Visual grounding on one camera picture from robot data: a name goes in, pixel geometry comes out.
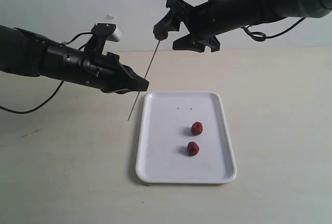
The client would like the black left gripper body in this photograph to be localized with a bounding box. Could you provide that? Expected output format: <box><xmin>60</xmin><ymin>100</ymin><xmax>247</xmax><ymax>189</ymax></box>
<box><xmin>82</xmin><ymin>53</ymin><xmax>124</xmax><ymax>93</ymax></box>

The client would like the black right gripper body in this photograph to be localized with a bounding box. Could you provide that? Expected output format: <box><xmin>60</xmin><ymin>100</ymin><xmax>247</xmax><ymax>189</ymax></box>
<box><xmin>166</xmin><ymin>0</ymin><xmax>222</xmax><ymax>52</ymax></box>

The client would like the dark brown meatball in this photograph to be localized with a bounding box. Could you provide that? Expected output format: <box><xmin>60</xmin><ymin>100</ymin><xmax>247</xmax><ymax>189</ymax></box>
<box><xmin>155</xmin><ymin>33</ymin><xmax>168</xmax><ymax>41</ymax></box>

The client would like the thin metal skewer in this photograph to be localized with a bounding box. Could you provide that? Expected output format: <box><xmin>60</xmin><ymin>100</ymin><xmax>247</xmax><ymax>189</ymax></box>
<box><xmin>127</xmin><ymin>40</ymin><xmax>161</xmax><ymax>121</ymax></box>

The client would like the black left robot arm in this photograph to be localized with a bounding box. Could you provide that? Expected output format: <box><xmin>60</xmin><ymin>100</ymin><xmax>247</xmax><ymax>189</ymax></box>
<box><xmin>1</xmin><ymin>23</ymin><xmax>149</xmax><ymax>94</ymax></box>

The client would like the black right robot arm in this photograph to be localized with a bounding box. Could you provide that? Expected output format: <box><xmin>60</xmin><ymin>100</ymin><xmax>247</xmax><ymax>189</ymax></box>
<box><xmin>153</xmin><ymin>0</ymin><xmax>331</xmax><ymax>53</ymax></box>

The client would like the white rectangular plastic tray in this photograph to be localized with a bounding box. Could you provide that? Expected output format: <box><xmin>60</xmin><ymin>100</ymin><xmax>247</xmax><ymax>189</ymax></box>
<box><xmin>135</xmin><ymin>91</ymin><xmax>237</xmax><ymax>185</ymax></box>

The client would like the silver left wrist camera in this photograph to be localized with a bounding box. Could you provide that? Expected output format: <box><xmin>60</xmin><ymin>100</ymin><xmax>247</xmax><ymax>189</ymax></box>
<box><xmin>91</xmin><ymin>23</ymin><xmax>122</xmax><ymax>42</ymax></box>

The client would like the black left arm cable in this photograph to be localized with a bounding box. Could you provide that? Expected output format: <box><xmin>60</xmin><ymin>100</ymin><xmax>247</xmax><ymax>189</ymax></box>
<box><xmin>0</xmin><ymin>32</ymin><xmax>91</xmax><ymax>114</ymax></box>

